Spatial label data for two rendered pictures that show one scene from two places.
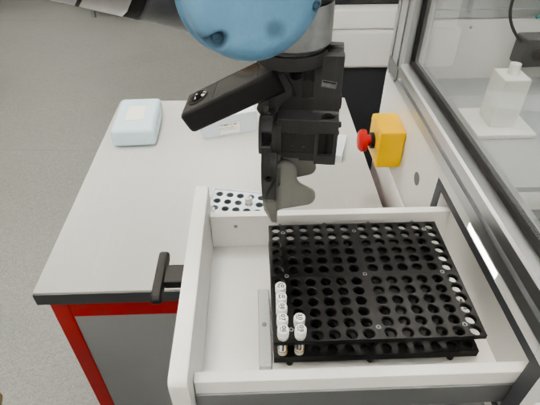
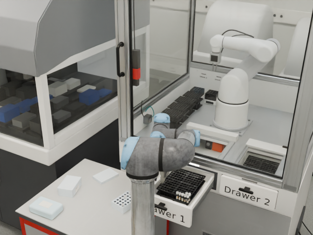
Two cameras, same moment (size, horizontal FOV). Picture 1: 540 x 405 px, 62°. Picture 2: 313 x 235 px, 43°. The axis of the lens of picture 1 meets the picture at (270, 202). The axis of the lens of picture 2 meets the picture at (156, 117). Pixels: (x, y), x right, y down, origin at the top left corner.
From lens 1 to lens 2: 1.66 m
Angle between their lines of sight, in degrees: 51
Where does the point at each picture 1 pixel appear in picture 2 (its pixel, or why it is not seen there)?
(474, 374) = (210, 182)
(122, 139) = (55, 214)
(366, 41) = (78, 135)
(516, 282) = (204, 163)
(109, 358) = not seen: outside the picture
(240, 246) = not seen: hidden behind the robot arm
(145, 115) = (50, 202)
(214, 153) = (85, 198)
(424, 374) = (207, 186)
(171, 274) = (161, 204)
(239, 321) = not seen: hidden behind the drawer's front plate
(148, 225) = (107, 224)
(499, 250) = (197, 161)
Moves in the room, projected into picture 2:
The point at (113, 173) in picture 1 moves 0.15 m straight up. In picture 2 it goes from (70, 224) to (67, 200)
